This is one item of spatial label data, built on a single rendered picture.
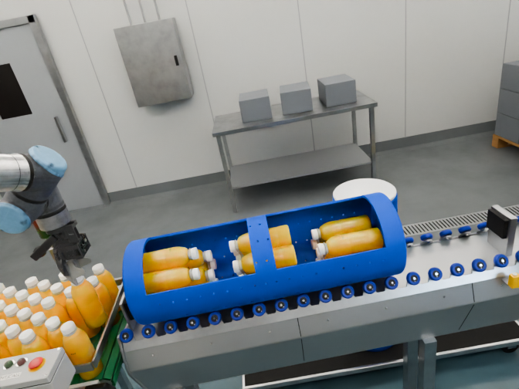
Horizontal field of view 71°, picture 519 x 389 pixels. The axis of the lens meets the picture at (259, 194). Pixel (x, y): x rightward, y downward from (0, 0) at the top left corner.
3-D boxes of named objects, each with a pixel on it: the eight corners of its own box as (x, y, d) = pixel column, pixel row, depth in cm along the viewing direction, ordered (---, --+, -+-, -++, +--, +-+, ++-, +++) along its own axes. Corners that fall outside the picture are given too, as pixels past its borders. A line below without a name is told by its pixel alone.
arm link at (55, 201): (5, 184, 98) (24, 170, 107) (25, 223, 104) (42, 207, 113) (39, 177, 98) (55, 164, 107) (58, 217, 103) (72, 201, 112)
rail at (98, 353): (97, 367, 113) (93, 360, 111) (94, 368, 113) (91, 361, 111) (127, 283, 149) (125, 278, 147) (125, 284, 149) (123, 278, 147)
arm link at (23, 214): (-2, 191, 86) (25, 171, 97) (-21, 225, 89) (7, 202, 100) (37, 211, 89) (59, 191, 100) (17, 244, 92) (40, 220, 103)
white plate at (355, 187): (320, 197, 167) (320, 199, 168) (374, 212, 148) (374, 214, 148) (355, 174, 183) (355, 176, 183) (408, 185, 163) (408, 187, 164)
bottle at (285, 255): (295, 263, 122) (241, 274, 122) (291, 242, 123) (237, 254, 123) (297, 266, 115) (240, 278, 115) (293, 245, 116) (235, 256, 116)
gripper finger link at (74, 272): (87, 286, 115) (78, 260, 112) (69, 290, 115) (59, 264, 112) (91, 282, 118) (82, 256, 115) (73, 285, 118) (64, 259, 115)
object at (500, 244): (511, 255, 128) (517, 218, 121) (500, 258, 128) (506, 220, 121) (493, 240, 137) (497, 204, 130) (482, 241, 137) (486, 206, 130)
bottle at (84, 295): (93, 332, 123) (72, 290, 115) (83, 324, 128) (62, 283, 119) (111, 318, 128) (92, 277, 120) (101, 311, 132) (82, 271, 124)
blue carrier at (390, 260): (409, 291, 117) (406, 211, 106) (141, 344, 116) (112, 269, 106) (376, 248, 143) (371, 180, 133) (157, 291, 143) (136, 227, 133)
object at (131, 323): (137, 330, 127) (125, 303, 122) (130, 331, 127) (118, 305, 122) (143, 309, 136) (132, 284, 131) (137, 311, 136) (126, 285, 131)
